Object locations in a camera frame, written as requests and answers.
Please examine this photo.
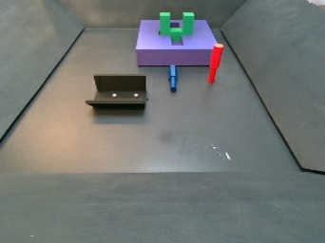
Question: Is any blue cylindrical peg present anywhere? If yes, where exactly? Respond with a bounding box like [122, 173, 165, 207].
[169, 65, 178, 92]

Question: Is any purple base block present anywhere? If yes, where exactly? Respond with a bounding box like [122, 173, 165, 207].
[137, 20, 217, 66]

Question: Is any red hexagonal peg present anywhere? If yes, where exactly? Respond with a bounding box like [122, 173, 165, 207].
[209, 43, 224, 84]

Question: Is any green U-shaped block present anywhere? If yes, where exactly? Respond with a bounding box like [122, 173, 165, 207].
[160, 12, 196, 43]

